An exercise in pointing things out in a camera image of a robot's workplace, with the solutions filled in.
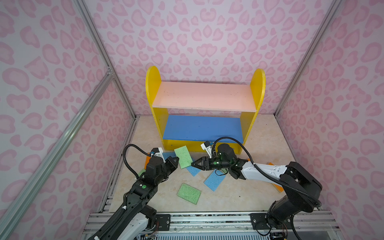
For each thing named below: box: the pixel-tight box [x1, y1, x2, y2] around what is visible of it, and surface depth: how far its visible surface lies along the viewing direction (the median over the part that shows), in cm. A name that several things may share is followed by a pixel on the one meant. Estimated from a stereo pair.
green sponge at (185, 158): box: [174, 145, 193, 169], surface depth 80 cm
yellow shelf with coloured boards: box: [145, 65, 266, 154], surface depth 79 cm
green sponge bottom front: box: [177, 183, 202, 205], surface depth 83 cm
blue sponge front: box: [204, 169, 226, 192], surface depth 87 cm
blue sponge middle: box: [186, 166, 201, 177], surface depth 92 cm
